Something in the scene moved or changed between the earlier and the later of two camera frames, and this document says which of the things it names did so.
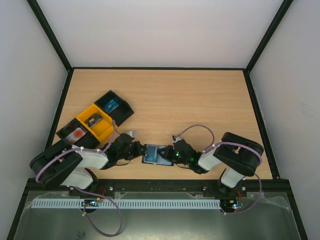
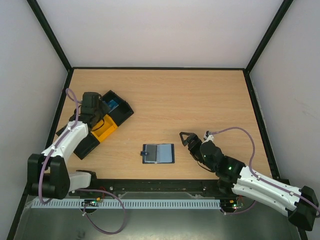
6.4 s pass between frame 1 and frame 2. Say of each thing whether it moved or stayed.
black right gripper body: moved
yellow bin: stayed
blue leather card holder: stayed
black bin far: stayed
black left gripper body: moved
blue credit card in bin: stayed
